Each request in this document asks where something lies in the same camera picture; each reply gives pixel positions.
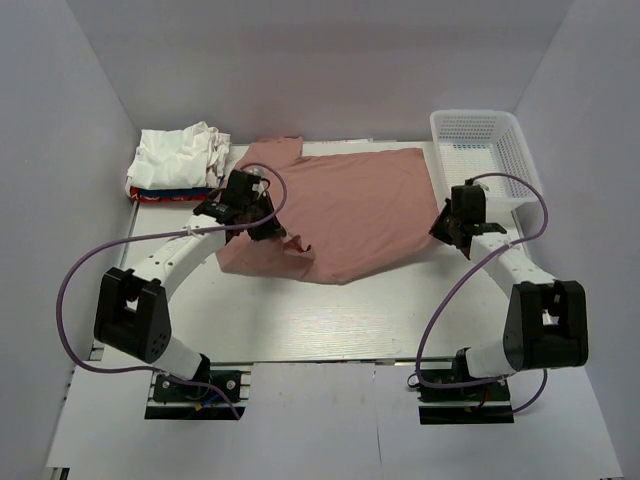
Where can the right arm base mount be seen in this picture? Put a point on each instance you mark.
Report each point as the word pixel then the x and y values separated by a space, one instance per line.
pixel 476 405

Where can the white plastic mesh basket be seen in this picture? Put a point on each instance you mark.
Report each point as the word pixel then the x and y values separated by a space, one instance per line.
pixel 468 143

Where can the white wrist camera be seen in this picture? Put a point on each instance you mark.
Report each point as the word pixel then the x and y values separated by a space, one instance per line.
pixel 263 181
pixel 478 184

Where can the pink t-shirt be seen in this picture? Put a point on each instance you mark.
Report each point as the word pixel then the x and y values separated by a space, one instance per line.
pixel 346 216

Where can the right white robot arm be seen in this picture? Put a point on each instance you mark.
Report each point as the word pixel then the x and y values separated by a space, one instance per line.
pixel 546 322

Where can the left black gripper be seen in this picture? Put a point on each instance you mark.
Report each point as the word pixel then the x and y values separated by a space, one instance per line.
pixel 272 229

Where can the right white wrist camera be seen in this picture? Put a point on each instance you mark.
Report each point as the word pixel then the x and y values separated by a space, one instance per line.
pixel 478 184

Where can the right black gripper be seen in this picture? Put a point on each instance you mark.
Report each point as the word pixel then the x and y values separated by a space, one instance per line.
pixel 437 228

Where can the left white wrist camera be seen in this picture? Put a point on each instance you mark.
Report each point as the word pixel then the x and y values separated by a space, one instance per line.
pixel 263 181

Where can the white t-shirt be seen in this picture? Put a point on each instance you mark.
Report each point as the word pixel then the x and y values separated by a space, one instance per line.
pixel 194 157

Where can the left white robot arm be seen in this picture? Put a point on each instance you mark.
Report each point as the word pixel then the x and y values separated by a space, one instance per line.
pixel 133 306

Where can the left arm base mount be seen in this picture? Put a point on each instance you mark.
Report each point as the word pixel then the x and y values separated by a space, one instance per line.
pixel 168 400

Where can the red blue folded shirt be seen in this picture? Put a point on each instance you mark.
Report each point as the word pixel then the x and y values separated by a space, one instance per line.
pixel 169 195

